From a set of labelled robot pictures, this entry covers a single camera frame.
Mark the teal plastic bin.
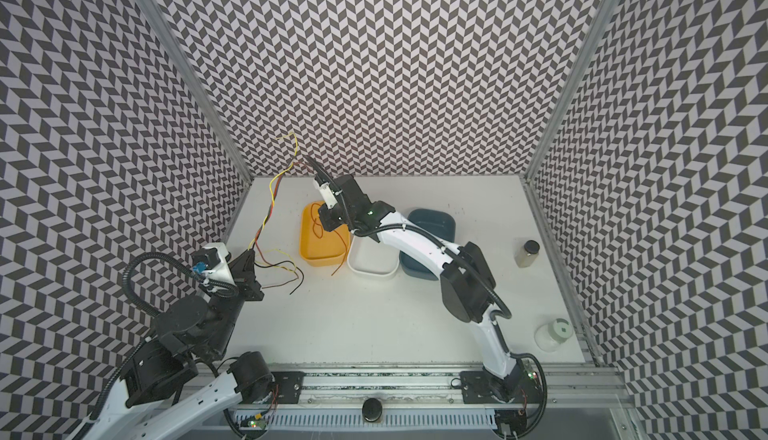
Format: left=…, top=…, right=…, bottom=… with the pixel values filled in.
left=399, top=208, right=456, bottom=281

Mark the dark brown wire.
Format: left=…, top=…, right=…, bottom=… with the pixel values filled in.
left=251, top=160, right=316, bottom=296

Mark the yellow plastic bin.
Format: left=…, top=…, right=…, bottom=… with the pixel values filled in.
left=299, top=202, right=351, bottom=268

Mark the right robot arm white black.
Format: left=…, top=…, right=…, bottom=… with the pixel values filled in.
left=305, top=156, right=548, bottom=410

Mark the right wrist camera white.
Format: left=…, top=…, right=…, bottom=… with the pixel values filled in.
left=313, top=178, right=341, bottom=210

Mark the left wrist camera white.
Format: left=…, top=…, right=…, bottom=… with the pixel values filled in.
left=191, top=242, right=236, bottom=295

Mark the white plastic bin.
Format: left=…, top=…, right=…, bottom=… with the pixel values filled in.
left=346, top=237, right=400, bottom=278

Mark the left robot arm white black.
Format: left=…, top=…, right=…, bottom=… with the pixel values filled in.
left=70, top=242, right=277, bottom=439

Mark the black round knob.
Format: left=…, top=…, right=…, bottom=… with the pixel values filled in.
left=361, top=398, right=383, bottom=423

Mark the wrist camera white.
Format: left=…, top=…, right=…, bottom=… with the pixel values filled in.
left=313, top=178, right=341, bottom=210
left=191, top=242, right=236, bottom=295

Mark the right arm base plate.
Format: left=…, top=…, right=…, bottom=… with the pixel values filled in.
left=459, top=370, right=542, bottom=404

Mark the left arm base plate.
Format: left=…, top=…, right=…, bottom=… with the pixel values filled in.
left=271, top=370, right=306, bottom=405

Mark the white lidded jar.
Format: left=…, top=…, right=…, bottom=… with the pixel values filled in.
left=534, top=318, right=574, bottom=352

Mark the right small jar black lid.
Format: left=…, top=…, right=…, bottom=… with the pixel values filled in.
left=514, top=239, right=541, bottom=268

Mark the aluminium front rail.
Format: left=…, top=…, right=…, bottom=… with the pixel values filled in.
left=137, top=364, right=631, bottom=408

